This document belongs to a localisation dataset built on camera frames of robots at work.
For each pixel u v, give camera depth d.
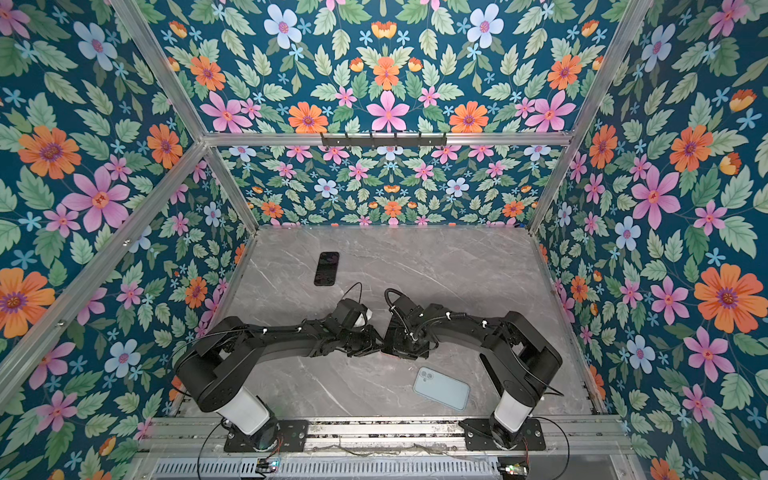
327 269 1.05
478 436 0.72
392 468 0.77
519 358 0.45
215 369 0.46
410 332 0.65
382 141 0.93
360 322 0.75
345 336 0.75
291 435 0.74
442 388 0.82
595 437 0.75
